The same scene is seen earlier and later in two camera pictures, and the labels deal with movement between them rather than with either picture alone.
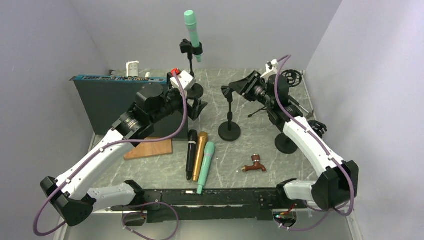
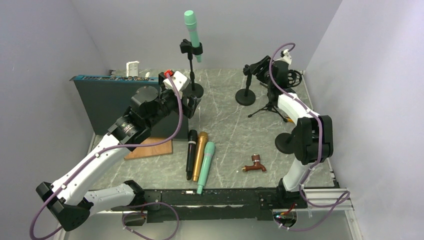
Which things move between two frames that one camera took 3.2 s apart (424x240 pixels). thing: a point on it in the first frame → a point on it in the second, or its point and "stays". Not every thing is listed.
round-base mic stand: x=229 y=131 → x=246 y=97
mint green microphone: x=190 y=18 stays
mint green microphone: x=209 y=150 stays
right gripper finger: x=243 y=84 → x=262 y=66
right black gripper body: x=257 y=90 → x=264 y=78
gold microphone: x=202 y=138 stays
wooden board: x=150 y=148 stays
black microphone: x=191 y=152 stays
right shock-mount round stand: x=284 y=144 stays
